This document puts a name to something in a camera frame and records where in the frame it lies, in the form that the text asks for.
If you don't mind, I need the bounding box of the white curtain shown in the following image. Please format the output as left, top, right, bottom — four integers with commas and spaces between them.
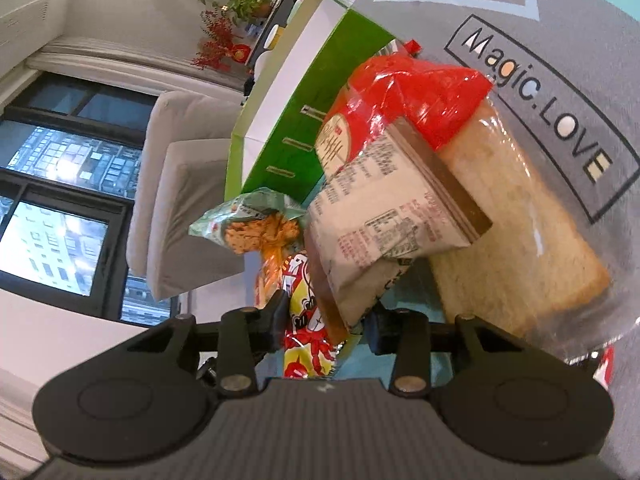
26, 35, 221, 96

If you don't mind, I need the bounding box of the grey fabric sofa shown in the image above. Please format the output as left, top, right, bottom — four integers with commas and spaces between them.
125, 91, 261, 302

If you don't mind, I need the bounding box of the green white cardboard box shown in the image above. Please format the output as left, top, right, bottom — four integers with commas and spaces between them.
224, 0, 416, 211

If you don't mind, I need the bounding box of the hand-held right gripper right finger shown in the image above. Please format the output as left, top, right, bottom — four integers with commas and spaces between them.
362, 307, 523, 397

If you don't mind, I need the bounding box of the red berry plant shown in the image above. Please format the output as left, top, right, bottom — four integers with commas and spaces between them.
190, 9, 252, 72

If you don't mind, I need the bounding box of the black framed window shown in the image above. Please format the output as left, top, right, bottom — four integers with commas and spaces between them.
0, 72, 182, 327

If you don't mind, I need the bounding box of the yellow red snack packet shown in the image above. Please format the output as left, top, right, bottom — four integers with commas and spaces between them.
252, 247, 363, 380

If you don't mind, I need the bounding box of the green snack packet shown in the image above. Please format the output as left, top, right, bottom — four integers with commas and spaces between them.
189, 187, 308, 257

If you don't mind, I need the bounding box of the red clear bread loaf bag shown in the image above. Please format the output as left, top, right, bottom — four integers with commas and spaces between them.
305, 39, 613, 357

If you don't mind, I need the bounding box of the white air vent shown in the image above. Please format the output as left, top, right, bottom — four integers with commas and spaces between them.
0, 0, 57, 50

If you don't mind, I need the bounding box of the green potted plant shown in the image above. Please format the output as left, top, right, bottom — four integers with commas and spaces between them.
220, 0, 287, 27

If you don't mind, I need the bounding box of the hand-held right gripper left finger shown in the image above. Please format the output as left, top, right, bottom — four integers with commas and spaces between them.
125, 292, 292, 397

